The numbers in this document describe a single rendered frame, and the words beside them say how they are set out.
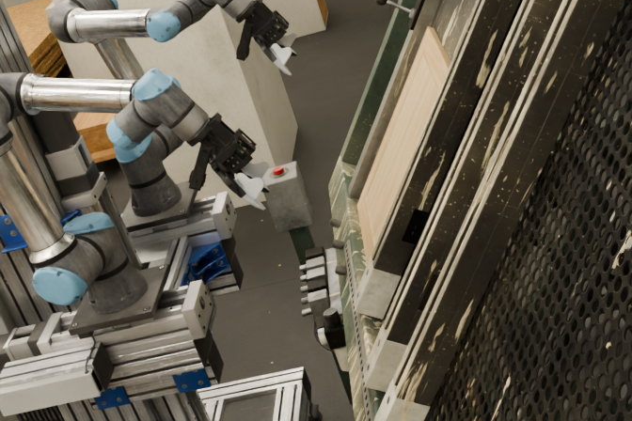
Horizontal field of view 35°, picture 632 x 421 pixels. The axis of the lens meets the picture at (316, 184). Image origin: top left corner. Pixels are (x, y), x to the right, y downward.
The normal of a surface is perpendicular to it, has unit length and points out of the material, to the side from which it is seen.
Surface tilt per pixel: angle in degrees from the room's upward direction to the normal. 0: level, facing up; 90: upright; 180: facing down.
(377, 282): 90
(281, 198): 90
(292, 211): 90
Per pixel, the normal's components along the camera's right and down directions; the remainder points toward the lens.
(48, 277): -0.22, 0.60
